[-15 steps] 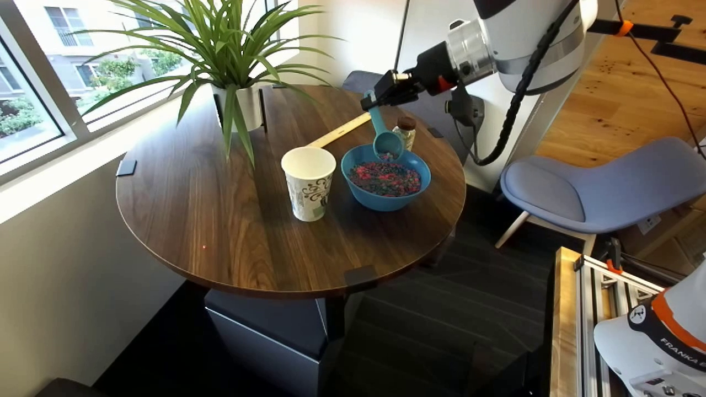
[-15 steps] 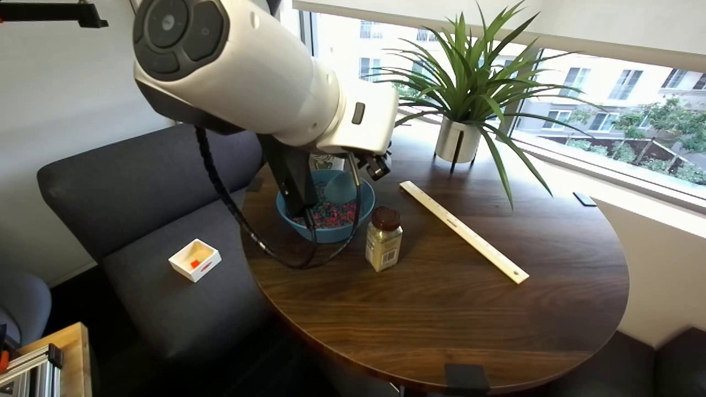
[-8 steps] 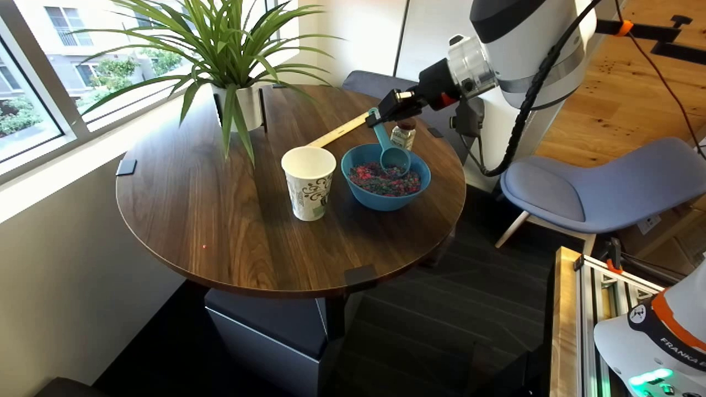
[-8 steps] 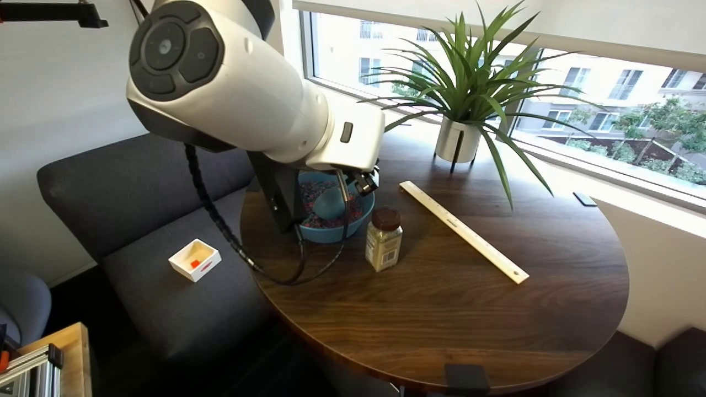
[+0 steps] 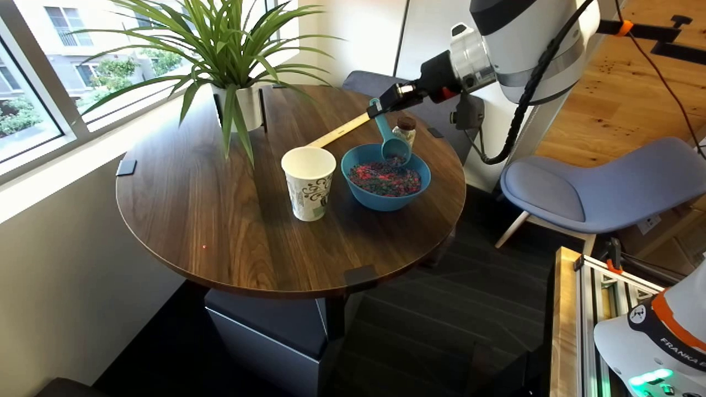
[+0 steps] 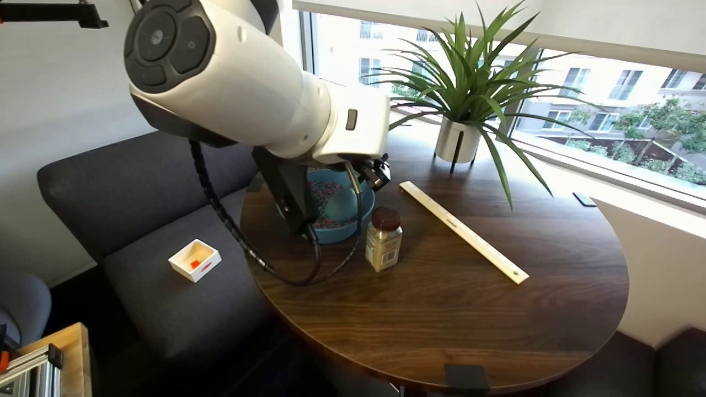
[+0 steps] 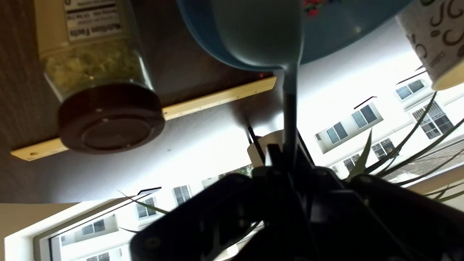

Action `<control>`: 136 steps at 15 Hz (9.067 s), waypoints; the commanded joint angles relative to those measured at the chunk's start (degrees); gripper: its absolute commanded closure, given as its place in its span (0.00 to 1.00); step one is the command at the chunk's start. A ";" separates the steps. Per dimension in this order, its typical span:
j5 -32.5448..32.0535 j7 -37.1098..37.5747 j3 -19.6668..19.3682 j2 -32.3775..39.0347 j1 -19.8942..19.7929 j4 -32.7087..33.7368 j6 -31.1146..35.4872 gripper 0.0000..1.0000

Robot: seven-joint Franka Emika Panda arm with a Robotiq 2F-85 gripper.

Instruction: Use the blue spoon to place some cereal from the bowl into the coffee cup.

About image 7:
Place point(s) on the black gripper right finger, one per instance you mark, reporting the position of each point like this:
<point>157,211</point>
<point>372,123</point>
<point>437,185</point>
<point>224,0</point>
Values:
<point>377,217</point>

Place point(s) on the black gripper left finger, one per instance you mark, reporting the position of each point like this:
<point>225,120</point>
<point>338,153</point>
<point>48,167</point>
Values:
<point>232,217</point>

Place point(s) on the blue plastic spoon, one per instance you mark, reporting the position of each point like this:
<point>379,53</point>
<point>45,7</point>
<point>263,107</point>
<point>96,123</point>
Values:
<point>261,33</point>

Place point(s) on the blue bowl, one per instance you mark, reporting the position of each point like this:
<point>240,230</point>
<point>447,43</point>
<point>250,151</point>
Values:
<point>348,33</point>

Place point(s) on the green plant in white pot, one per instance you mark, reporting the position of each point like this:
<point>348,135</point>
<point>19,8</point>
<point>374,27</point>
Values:
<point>411,139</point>

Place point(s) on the light wooden ruler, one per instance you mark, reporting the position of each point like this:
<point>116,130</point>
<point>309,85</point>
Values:
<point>212,98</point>

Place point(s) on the spice jar with brown lid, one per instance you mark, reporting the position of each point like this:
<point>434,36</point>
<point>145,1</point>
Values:
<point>96,72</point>

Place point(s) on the window frame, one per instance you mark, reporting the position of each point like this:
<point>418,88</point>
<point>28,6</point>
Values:
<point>29,236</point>

